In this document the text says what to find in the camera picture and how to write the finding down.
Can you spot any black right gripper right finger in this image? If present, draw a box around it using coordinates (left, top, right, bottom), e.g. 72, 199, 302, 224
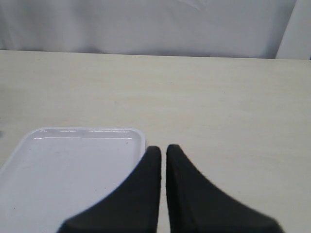
166, 144, 283, 233

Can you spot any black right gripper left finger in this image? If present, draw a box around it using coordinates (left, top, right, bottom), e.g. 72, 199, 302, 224
58, 146, 161, 233

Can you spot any white rectangular plastic tray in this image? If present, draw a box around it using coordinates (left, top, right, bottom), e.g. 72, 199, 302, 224
0, 128, 146, 233

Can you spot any white backdrop curtain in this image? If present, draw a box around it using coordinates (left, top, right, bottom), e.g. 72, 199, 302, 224
0, 0, 311, 60

